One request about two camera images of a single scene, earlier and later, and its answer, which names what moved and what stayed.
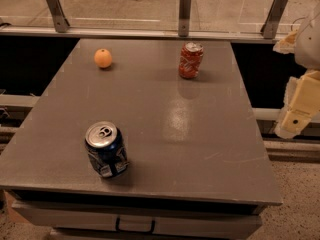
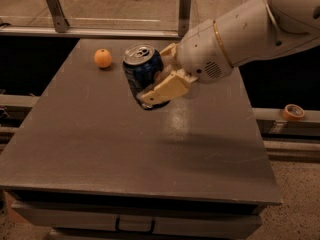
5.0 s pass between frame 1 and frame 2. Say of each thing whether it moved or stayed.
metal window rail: stayed
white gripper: moved
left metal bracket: stayed
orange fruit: stayed
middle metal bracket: stayed
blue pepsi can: moved
